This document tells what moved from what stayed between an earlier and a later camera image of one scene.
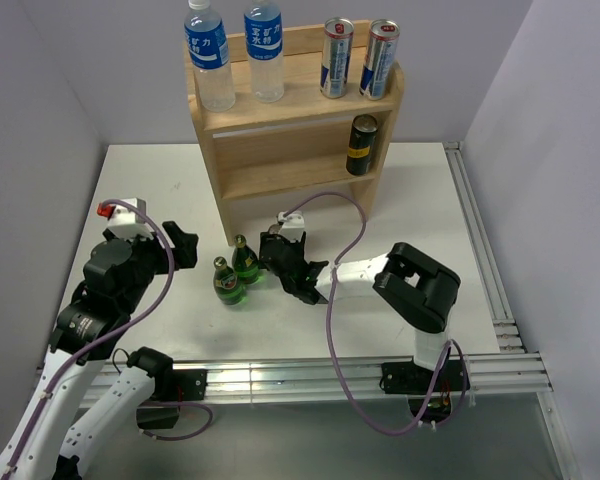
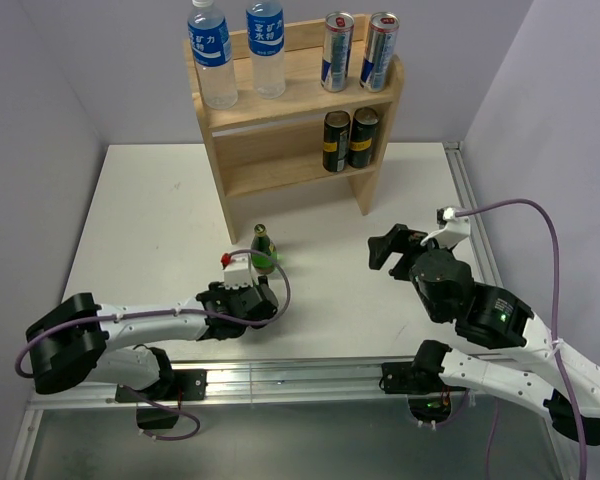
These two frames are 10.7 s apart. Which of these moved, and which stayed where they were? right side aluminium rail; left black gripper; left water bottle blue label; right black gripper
Moved: right black gripper; left black gripper
Stayed: right side aluminium rail; left water bottle blue label
